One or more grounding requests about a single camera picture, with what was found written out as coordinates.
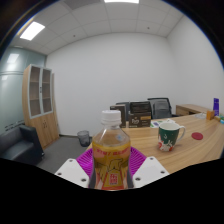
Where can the orange wooden box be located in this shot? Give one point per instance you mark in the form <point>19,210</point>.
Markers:
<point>210,115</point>

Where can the black mesh-backed office chair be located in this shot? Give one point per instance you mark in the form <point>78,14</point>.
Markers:
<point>161,108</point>

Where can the tall purple box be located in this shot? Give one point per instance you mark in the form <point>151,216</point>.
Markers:
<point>216,106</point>

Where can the wooden side desk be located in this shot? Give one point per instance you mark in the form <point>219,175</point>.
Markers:
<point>191,109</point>

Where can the green box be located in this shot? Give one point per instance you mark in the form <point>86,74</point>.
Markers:
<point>221,118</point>

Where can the yellow-labelled drink bottle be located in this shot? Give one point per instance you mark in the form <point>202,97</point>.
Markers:
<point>111,150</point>

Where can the flat round red coaster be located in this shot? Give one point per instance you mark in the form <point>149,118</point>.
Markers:
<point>197,136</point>

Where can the square ceiling light panel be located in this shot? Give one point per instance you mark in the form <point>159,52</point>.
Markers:
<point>32,30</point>
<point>121,1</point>

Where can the brown and black cardboard box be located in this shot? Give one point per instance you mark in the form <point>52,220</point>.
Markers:
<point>140,120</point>

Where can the black leather sofa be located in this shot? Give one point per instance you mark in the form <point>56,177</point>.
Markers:
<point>18,145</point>

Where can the dark plain-backed office chair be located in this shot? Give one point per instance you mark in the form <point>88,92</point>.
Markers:
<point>123,103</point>

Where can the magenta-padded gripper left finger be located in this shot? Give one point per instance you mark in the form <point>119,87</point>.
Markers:
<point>83,163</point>

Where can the green and white mug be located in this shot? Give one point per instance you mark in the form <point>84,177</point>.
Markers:
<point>168,136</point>

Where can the white printed paper sheet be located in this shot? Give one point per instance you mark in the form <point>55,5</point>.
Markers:
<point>155,123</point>

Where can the small dark cardboard box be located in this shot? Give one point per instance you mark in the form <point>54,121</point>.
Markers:
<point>119,111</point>

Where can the flat dark cardboard box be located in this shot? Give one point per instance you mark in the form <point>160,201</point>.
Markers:
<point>140,107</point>

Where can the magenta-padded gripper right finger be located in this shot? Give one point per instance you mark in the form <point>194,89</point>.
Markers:
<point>138,161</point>

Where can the wooden glass-door cabinet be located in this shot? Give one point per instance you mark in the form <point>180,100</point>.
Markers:
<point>40,106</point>

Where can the grey mesh waste bin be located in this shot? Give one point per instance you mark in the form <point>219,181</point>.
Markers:
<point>83,138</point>

